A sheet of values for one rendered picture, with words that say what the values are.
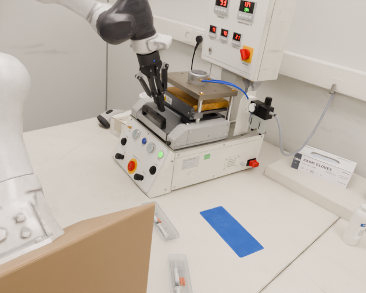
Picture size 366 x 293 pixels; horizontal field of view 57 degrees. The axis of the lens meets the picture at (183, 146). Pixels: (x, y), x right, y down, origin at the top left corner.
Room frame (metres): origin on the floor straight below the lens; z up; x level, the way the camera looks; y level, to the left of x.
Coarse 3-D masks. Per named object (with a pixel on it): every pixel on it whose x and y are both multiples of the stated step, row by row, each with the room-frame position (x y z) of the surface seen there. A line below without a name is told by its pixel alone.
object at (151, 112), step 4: (144, 108) 1.21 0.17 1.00; (148, 108) 1.19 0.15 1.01; (144, 112) 1.22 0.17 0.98; (148, 112) 1.18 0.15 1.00; (152, 112) 1.16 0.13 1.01; (156, 112) 1.16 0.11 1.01; (152, 116) 1.16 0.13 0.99; (156, 116) 1.13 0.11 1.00; (160, 116) 1.13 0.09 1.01; (156, 120) 1.13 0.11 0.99; (160, 120) 1.11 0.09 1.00; (164, 120) 1.11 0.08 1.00; (160, 124) 1.11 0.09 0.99; (164, 124) 1.11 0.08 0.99; (160, 128) 1.11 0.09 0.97
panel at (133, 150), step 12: (132, 120) 1.26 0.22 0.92; (144, 132) 1.18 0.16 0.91; (120, 144) 1.24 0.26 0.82; (132, 144) 1.19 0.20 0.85; (144, 144) 1.14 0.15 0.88; (156, 144) 1.10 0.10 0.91; (132, 156) 1.15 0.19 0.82; (144, 156) 1.11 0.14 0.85; (156, 156) 1.07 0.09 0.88; (144, 168) 1.07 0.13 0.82; (156, 168) 1.04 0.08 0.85; (144, 180) 1.04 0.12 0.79
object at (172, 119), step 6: (156, 108) 1.30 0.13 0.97; (168, 108) 1.22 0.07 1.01; (138, 114) 1.24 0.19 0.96; (162, 114) 1.23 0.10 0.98; (168, 114) 1.20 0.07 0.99; (174, 114) 1.17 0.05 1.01; (144, 120) 1.20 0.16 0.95; (150, 120) 1.17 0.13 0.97; (168, 120) 1.19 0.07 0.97; (174, 120) 1.16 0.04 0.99; (150, 126) 1.16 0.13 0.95; (156, 126) 1.13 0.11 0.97; (168, 126) 1.14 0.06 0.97; (174, 126) 1.15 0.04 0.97; (156, 132) 1.13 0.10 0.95; (162, 132) 1.10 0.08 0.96; (168, 132) 1.09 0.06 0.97
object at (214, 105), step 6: (168, 90) 1.28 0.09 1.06; (174, 90) 1.29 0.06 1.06; (180, 90) 1.30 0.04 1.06; (180, 96) 1.23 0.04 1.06; (186, 96) 1.24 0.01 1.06; (186, 102) 1.18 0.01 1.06; (192, 102) 1.18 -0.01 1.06; (204, 102) 1.20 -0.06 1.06; (210, 102) 1.21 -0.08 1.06; (216, 102) 1.22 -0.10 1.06; (222, 102) 1.23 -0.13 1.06; (204, 108) 1.18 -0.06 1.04; (210, 108) 1.20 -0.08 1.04; (216, 108) 1.22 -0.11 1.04; (222, 108) 1.24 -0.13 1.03
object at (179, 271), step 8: (168, 256) 0.70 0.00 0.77; (176, 256) 0.70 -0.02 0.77; (184, 256) 0.71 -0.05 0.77; (168, 264) 0.67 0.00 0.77; (176, 264) 0.68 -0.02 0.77; (184, 264) 0.68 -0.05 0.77; (176, 272) 0.65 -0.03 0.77; (184, 272) 0.65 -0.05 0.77; (176, 280) 0.62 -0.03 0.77; (184, 280) 0.63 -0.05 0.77; (176, 288) 0.60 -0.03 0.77; (184, 288) 0.60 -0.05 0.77
